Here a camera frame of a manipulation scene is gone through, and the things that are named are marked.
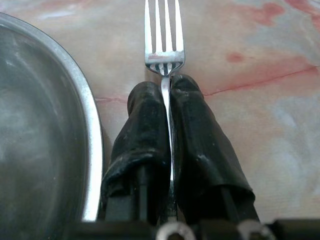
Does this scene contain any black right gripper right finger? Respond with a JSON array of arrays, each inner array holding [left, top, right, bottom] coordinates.
[[169, 73, 261, 224]]

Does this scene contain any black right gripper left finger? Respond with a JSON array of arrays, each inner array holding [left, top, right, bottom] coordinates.
[[100, 80, 173, 224]]

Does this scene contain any silver metal fork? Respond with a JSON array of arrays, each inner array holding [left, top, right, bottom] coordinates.
[[144, 0, 186, 224]]

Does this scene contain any dark round metal plate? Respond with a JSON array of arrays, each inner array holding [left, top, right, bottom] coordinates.
[[0, 11, 104, 240]]

